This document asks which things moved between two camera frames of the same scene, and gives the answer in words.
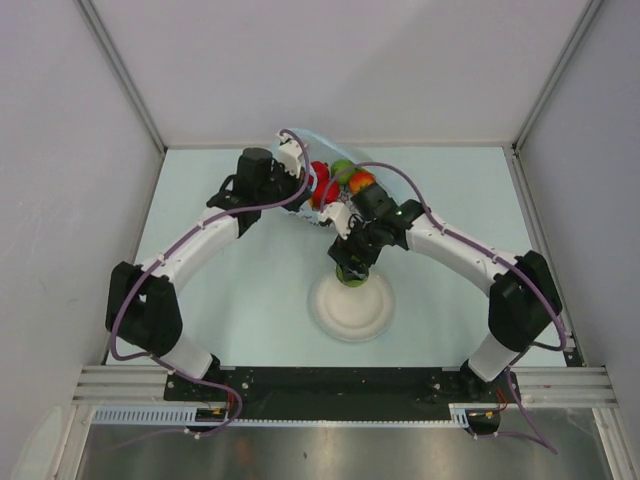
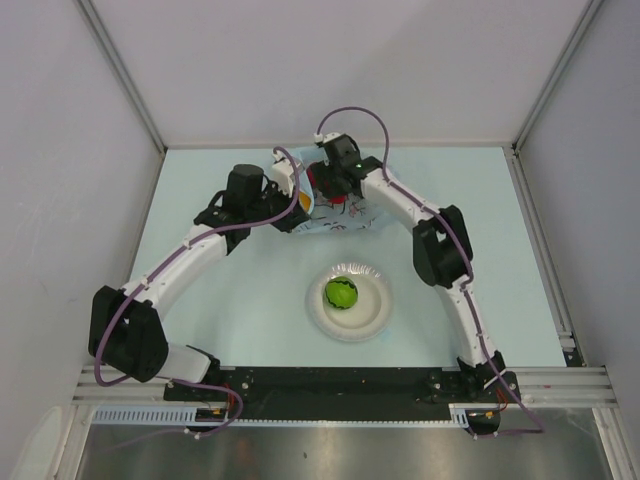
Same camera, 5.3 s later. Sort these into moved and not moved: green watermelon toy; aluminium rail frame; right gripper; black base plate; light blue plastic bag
Moved: green watermelon toy; light blue plastic bag; right gripper
Not moved: aluminium rail frame; black base plate
